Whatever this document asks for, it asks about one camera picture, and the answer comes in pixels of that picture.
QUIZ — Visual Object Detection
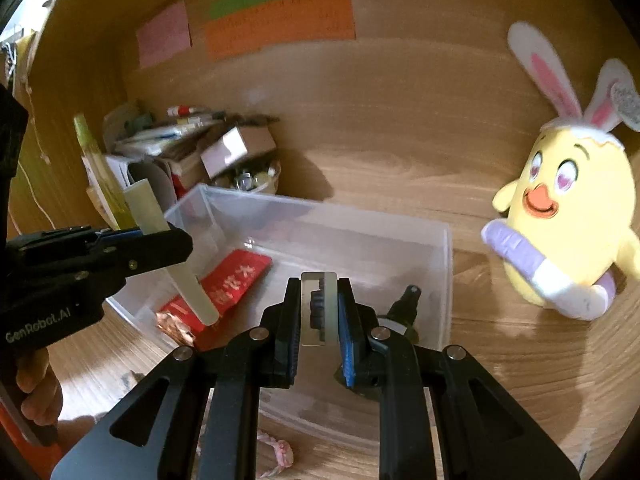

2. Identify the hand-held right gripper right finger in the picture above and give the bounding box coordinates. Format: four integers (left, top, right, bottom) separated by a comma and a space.
336, 277, 583, 480

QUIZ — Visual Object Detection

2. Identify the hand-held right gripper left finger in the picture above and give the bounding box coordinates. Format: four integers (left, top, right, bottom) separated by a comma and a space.
50, 276, 303, 480

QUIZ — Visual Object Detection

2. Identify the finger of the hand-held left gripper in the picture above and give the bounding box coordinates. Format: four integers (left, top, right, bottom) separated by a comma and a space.
82, 229, 194, 291
7, 226, 146, 257

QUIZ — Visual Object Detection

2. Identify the small cream rectangular case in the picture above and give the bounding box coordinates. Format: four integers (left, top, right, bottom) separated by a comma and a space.
301, 271, 339, 347

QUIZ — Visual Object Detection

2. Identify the pale green tube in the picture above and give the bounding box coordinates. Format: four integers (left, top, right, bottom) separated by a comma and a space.
124, 178, 221, 326

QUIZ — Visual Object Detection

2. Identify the clear plastic storage bin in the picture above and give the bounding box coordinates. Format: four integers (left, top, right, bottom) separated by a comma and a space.
105, 183, 453, 433

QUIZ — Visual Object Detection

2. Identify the person's left hand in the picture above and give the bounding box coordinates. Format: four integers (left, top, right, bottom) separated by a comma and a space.
15, 347, 65, 428

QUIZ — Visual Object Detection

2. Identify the cream plastic bottle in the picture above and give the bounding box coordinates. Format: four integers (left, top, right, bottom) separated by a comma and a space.
81, 152, 123, 228

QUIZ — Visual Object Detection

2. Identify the dark spray bottle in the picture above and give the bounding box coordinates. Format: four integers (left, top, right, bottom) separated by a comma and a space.
375, 285, 426, 346

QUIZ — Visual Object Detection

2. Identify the red white box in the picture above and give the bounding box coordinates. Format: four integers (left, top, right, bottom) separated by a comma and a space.
167, 157, 203, 201

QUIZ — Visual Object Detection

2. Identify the copper foil wrapper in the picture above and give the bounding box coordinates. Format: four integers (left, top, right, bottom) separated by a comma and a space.
155, 310, 196, 348

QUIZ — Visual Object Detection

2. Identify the white folded paper holder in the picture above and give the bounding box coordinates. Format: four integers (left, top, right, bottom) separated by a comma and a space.
105, 155, 176, 211

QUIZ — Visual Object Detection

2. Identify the green slim bottle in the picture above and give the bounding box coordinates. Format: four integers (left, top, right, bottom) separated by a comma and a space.
74, 114, 136, 231

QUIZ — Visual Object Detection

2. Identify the red printed packet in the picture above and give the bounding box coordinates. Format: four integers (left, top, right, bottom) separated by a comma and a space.
159, 250, 273, 351

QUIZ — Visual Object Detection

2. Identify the pile of papers and pens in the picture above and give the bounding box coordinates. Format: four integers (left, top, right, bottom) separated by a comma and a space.
102, 102, 281, 161

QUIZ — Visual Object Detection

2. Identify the small cardboard box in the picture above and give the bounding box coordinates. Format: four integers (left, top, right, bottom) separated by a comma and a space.
200, 125, 277, 178

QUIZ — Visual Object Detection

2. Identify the orange object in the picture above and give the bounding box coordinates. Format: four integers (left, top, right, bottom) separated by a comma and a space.
0, 400, 63, 480

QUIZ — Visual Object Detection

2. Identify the pink sticky note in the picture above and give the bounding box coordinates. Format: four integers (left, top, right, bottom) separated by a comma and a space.
136, 0, 192, 68

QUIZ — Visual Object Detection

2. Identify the orange sticky note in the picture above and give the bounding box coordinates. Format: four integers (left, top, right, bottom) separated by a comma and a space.
204, 0, 357, 60

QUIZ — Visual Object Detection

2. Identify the yellow chick plush toy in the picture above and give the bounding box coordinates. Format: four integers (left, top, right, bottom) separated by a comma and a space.
481, 21, 640, 322

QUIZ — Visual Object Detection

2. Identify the white cord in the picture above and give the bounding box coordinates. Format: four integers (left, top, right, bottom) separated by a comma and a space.
20, 85, 56, 231

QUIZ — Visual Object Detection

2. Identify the pink braided cord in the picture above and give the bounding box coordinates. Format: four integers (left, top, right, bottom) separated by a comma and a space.
257, 430, 293, 480

